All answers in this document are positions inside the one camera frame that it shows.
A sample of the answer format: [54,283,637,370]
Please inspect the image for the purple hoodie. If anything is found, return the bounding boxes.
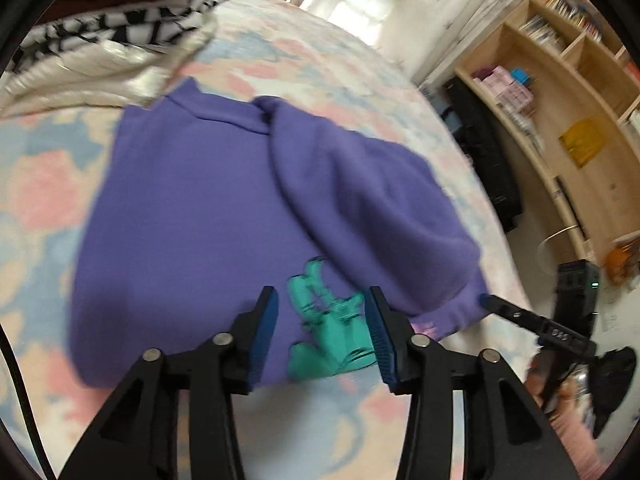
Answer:
[70,80,487,388]

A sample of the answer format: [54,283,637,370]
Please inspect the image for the black device with green light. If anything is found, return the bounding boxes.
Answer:
[552,259,600,338]

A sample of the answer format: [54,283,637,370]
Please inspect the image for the orange bag on floor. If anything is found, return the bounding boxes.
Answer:
[604,244,639,286]

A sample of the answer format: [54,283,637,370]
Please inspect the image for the black case by bed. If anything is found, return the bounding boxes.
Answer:
[440,76,523,233]

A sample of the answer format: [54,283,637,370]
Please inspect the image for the yellow cloth on shelf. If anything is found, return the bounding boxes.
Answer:
[559,115,610,169]

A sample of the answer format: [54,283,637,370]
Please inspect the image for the pink boxes on shelf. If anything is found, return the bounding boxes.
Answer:
[472,65,534,113]

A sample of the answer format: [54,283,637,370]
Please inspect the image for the small blue box on shelf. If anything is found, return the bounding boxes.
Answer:
[511,67,532,86]

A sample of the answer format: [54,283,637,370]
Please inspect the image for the wooden shelf unit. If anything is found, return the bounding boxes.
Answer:
[456,0,639,264]

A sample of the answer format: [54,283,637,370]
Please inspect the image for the white satin folded garment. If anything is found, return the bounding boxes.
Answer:
[1,12,218,117]

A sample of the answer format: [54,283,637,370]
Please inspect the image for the black white patterned garment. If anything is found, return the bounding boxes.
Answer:
[6,0,227,74]

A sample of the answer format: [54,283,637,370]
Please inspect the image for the black cable at left edge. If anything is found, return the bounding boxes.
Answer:
[0,324,57,480]

